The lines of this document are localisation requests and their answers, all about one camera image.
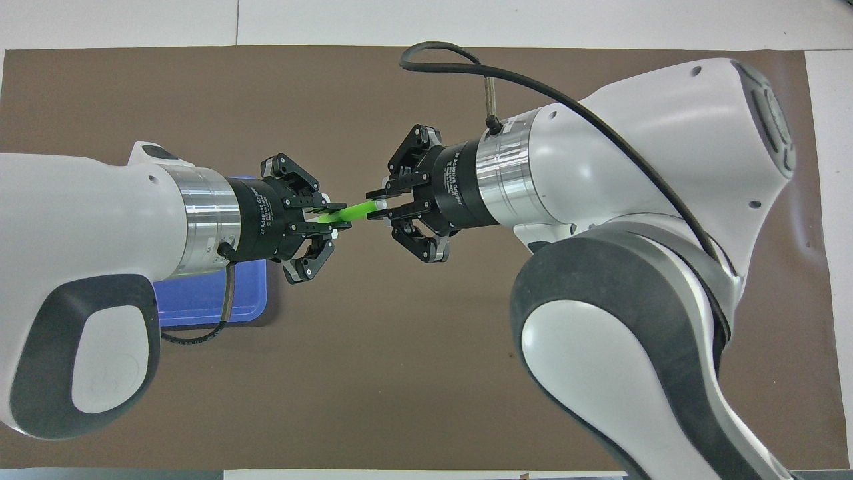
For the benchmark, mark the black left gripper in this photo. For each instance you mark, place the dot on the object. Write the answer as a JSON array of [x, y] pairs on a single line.
[[260, 220]]

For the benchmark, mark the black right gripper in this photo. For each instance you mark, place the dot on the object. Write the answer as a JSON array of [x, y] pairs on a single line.
[[460, 186]]

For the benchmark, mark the green marker pen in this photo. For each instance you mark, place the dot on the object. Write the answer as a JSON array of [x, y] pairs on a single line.
[[356, 211]]

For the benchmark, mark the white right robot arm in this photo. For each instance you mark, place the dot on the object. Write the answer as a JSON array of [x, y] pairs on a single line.
[[666, 166]]

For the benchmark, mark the blue plastic tray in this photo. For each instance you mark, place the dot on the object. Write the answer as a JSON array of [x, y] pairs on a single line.
[[200, 300]]

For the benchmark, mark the brown table mat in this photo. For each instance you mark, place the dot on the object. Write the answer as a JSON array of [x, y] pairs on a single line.
[[400, 400]]

